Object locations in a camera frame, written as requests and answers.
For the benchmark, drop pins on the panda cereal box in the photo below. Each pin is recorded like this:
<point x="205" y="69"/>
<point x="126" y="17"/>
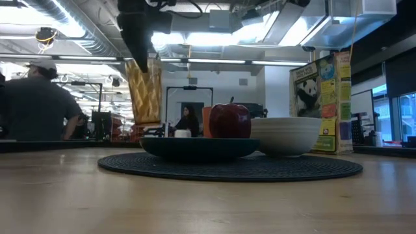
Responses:
<point x="334" y="97"/>

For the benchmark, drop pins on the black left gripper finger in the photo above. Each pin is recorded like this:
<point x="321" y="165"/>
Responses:
<point x="138" y="48"/>

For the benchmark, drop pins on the red apple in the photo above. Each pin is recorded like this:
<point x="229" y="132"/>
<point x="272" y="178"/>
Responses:
<point x="230" y="122"/>

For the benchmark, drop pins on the white ribbed bowl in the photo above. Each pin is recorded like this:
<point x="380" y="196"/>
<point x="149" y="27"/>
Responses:
<point x="287" y="136"/>

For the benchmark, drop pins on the black ceiling device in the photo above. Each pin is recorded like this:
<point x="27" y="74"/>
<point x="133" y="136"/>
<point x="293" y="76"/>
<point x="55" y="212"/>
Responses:
<point x="45" y="34"/>

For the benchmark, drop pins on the amber faceted plastic tumbler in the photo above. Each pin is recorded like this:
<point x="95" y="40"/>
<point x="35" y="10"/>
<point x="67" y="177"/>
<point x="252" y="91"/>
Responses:
<point x="146" y="97"/>

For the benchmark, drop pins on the black equipment cabinet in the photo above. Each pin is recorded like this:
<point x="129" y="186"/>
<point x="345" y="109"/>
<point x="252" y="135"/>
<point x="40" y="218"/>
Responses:
<point x="258" y="110"/>

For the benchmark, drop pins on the orange plastic cup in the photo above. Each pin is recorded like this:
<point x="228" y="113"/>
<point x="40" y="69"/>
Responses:
<point x="206" y="123"/>

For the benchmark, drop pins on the black perforated rack cart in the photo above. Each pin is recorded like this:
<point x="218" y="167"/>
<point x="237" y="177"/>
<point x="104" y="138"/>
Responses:
<point x="365" y="130"/>

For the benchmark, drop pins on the black gantry frame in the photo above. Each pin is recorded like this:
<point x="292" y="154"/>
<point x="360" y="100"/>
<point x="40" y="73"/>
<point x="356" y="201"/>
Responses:
<point x="87" y="84"/>
<point x="189" y="87"/>

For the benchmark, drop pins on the seated person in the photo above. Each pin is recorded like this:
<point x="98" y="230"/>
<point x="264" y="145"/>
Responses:
<point x="188" y="125"/>

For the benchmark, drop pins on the dark green plate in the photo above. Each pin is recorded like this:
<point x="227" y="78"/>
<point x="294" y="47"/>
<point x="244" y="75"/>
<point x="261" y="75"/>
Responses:
<point x="200" y="148"/>

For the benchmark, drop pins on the long ceiling light bar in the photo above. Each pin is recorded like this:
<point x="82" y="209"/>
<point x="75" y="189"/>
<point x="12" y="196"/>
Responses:
<point x="211" y="60"/>

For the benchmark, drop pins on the round dark woven placemat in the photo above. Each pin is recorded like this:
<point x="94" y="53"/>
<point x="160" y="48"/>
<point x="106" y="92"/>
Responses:
<point x="227" y="172"/>

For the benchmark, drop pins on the grey ceiling box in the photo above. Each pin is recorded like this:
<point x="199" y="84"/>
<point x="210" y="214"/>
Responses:
<point x="220" y="20"/>

